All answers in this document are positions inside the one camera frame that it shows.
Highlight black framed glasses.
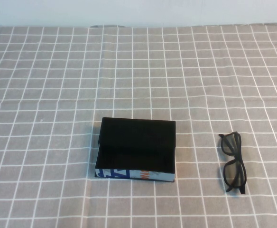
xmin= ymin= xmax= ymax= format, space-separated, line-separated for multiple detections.
xmin=218 ymin=131 xmax=248 ymax=195

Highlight black printed glasses case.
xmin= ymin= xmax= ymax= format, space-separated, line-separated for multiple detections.
xmin=94 ymin=117 xmax=177 ymax=184

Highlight grey white checkered tablecloth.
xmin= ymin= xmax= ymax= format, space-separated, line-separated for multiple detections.
xmin=0 ymin=22 xmax=277 ymax=228

